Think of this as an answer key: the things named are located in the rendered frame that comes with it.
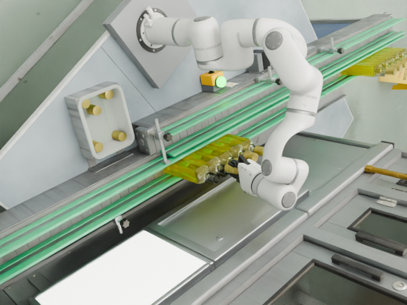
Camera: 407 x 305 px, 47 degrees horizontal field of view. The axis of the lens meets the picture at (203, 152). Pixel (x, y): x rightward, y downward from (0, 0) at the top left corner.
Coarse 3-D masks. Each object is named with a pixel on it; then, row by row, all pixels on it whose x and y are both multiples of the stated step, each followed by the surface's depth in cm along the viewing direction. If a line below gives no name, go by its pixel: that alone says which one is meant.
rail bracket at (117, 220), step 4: (120, 216) 153; (112, 220) 154; (116, 220) 153; (120, 220) 152; (124, 220) 150; (116, 224) 153; (120, 224) 150; (124, 224) 150; (128, 224) 151; (120, 228) 155; (120, 232) 156
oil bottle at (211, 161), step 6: (186, 156) 170; (192, 156) 168; (198, 156) 167; (204, 156) 166; (210, 156) 165; (216, 156) 165; (204, 162) 163; (210, 162) 161; (216, 162) 162; (210, 168) 162
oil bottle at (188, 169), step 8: (184, 160) 167; (192, 160) 166; (168, 168) 170; (176, 168) 166; (184, 168) 163; (192, 168) 160; (200, 168) 159; (208, 168) 160; (176, 176) 169; (184, 176) 165; (192, 176) 161; (200, 176) 158
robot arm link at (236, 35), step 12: (228, 24) 142; (240, 24) 140; (252, 24) 138; (228, 36) 142; (240, 36) 140; (252, 36) 138; (228, 48) 144; (240, 48) 143; (252, 48) 146; (216, 60) 151; (228, 60) 146; (240, 60) 145; (252, 60) 147
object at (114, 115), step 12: (84, 96) 151; (96, 96) 161; (120, 96) 160; (84, 108) 159; (108, 108) 166; (120, 108) 164; (84, 120) 152; (96, 120) 163; (108, 120) 166; (120, 120) 167; (96, 132) 164; (108, 132) 167; (132, 132) 166; (108, 144) 166; (120, 144) 165; (96, 156) 158
